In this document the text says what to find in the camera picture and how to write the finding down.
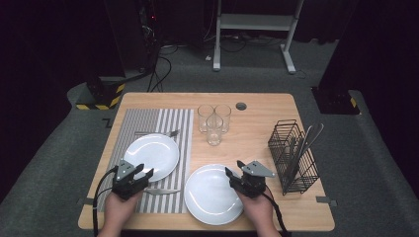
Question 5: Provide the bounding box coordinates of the clear drinking glass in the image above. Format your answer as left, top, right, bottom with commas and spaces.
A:
206, 114, 224, 147
213, 104, 232, 134
197, 104, 215, 134

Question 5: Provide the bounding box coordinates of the dark curtain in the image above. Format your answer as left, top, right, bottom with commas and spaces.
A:
0, 0, 126, 205
317, 0, 419, 198

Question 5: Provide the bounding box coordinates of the white metal stand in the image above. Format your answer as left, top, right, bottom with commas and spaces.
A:
211, 0, 305, 75

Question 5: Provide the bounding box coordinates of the person's left hand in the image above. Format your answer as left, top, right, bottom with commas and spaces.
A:
104, 192, 145, 232

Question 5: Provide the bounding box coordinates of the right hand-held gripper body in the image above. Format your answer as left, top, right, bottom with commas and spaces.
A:
234, 160, 277, 199

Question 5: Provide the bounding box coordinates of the black yellow striped base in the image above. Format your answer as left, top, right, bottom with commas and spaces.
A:
75, 76, 126, 112

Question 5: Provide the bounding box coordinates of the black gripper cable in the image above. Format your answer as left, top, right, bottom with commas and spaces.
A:
92, 166, 119, 237
263, 192, 292, 237

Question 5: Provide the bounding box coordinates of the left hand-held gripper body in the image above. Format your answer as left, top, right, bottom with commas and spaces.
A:
112, 159, 148, 201

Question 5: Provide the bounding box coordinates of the grey striped placemat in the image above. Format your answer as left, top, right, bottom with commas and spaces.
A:
93, 108, 196, 214

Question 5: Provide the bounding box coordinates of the black equipment tower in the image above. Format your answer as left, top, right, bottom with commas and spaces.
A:
104, 0, 163, 74

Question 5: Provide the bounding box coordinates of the black floor cable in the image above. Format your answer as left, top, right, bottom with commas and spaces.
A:
146, 54, 173, 94

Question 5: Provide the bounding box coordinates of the black floor base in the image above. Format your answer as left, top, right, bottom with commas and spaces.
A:
310, 86, 361, 116

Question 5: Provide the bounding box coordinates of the white plate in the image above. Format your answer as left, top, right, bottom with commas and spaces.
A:
124, 133, 181, 183
183, 163, 246, 226

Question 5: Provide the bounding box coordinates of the black wire cutlery rack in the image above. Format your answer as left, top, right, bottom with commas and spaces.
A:
267, 118, 320, 196

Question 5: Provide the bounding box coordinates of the metal fork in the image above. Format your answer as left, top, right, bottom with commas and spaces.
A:
294, 124, 314, 159
133, 129, 181, 138

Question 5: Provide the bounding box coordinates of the person's right hand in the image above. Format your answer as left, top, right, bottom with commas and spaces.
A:
236, 192, 276, 232

